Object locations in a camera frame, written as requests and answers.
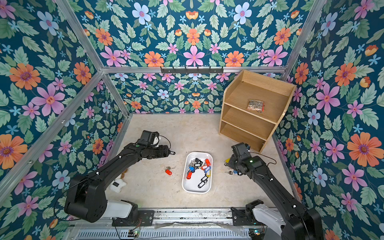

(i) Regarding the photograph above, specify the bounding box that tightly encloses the yellow tag key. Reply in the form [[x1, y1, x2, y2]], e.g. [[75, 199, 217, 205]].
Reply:
[[224, 158, 231, 166]]

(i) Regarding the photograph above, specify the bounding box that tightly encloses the red tag key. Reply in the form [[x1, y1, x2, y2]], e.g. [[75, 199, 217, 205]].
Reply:
[[165, 167, 173, 176]]

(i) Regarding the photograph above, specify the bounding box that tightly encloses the white plastic storage box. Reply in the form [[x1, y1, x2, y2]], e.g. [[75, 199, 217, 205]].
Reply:
[[182, 152, 214, 195]]

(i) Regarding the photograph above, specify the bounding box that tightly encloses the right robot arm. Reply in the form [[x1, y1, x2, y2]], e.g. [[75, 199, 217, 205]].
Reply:
[[227, 143, 324, 240]]

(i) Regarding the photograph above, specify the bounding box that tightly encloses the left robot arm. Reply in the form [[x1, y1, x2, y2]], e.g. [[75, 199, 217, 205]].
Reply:
[[64, 131, 176, 223]]

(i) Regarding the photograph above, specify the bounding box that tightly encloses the pile of tagged keys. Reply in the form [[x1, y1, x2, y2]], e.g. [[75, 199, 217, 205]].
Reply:
[[185, 158, 212, 190]]

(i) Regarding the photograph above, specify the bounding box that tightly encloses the plush dog toy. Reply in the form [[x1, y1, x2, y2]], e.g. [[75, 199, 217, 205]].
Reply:
[[109, 169, 128, 193]]

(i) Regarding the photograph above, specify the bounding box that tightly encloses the wooden shelf unit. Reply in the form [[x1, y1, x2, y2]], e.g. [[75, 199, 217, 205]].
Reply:
[[219, 70, 297, 153]]

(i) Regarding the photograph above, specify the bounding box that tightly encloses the clear bag of small items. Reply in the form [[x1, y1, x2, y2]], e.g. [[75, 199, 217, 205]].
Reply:
[[246, 99, 265, 113]]

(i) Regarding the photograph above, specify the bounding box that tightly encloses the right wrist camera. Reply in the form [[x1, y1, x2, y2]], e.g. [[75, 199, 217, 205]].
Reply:
[[232, 143, 251, 159]]

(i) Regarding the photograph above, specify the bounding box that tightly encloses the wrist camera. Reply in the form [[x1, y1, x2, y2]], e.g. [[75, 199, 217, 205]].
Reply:
[[138, 130, 160, 147], [232, 143, 251, 159]]

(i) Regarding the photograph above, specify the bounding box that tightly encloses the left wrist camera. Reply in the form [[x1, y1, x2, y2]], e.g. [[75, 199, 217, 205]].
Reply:
[[138, 130, 160, 147]]

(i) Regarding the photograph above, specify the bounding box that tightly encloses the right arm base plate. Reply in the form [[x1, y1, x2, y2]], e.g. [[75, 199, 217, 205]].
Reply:
[[231, 207, 266, 227]]

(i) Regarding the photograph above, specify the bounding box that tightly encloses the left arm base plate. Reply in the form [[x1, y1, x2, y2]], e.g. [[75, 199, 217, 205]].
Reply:
[[112, 210, 155, 227]]

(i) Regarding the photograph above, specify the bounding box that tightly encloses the aluminium front rail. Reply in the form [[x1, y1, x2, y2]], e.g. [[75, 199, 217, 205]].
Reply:
[[68, 207, 319, 229]]

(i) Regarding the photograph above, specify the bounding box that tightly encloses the black wall hook rail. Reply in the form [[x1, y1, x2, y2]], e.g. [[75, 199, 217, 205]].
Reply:
[[160, 67, 224, 75]]

